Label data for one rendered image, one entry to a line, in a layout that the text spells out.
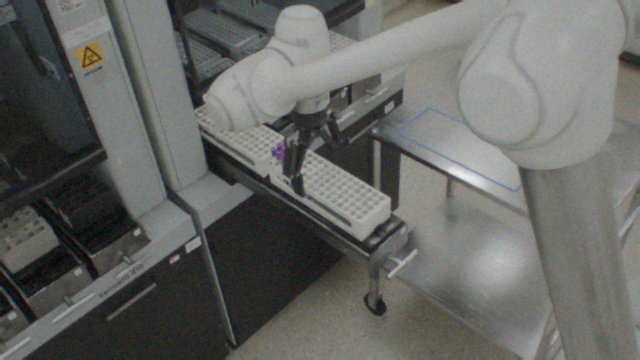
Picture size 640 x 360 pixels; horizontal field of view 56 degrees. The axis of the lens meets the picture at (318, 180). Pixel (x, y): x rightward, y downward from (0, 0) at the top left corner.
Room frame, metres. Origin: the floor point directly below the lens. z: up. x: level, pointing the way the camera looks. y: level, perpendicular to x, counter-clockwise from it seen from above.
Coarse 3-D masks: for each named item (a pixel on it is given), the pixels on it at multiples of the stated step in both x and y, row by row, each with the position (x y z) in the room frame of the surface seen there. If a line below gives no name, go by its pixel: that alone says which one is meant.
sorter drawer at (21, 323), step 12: (0, 288) 0.82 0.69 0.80; (0, 300) 0.78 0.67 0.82; (12, 300) 0.79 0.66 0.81; (0, 312) 0.75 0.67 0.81; (12, 312) 0.76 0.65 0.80; (0, 324) 0.74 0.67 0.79; (12, 324) 0.75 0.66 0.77; (24, 324) 0.77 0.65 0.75; (0, 336) 0.73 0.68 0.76; (12, 336) 0.74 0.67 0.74; (0, 348) 0.71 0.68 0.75; (12, 348) 0.71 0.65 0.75
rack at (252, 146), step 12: (204, 108) 1.34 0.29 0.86; (204, 120) 1.29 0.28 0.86; (204, 132) 1.29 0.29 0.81; (216, 132) 1.22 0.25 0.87; (228, 132) 1.22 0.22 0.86; (240, 132) 1.22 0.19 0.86; (252, 132) 1.21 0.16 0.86; (264, 132) 1.21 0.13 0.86; (276, 132) 1.20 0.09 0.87; (216, 144) 1.23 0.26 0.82; (228, 144) 1.24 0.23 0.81; (240, 144) 1.18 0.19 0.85; (252, 144) 1.16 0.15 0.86; (264, 144) 1.16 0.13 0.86; (276, 144) 1.16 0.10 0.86; (240, 156) 1.19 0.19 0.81; (252, 156) 1.12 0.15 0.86; (264, 156) 1.11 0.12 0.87; (252, 168) 1.12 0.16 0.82; (264, 168) 1.10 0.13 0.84
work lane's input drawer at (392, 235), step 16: (208, 144) 1.24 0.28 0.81; (208, 160) 1.24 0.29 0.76; (224, 160) 1.18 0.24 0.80; (240, 176) 1.14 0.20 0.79; (256, 176) 1.10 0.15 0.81; (256, 192) 1.09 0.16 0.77; (272, 192) 1.05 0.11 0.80; (288, 208) 1.01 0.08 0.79; (304, 208) 0.98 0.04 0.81; (304, 224) 0.97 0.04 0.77; (320, 224) 0.93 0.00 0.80; (384, 224) 0.90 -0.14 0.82; (400, 224) 0.90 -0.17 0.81; (336, 240) 0.89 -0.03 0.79; (352, 240) 0.87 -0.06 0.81; (368, 240) 0.86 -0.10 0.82; (384, 240) 0.87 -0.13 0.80; (400, 240) 0.90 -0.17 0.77; (352, 256) 0.86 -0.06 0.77; (368, 256) 0.83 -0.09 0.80; (384, 256) 0.86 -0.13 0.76
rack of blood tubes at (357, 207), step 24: (312, 168) 1.05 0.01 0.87; (336, 168) 1.04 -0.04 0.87; (288, 192) 1.03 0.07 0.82; (312, 192) 0.97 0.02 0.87; (336, 192) 0.97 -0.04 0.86; (360, 192) 0.96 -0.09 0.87; (336, 216) 0.94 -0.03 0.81; (360, 216) 0.89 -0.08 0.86; (384, 216) 0.91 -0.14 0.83; (360, 240) 0.86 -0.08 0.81
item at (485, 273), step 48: (432, 96) 1.36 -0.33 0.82; (384, 144) 1.19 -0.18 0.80; (432, 144) 1.15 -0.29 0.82; (480, 144) 1.14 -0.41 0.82; (624, 144) 1.09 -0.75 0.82; (480, 192) 0.98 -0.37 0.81; (624, 192) 0.93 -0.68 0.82; (432, 240) 1.30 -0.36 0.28; (480, 240) 1.29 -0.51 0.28; (528, 240) 1.27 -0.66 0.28; (624, 240) 1.09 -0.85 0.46; (432, 288) 1.11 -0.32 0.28; (480, 288) 1.10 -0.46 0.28; (528, 288) 1.08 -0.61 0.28; (528, 336) 0.92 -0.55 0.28
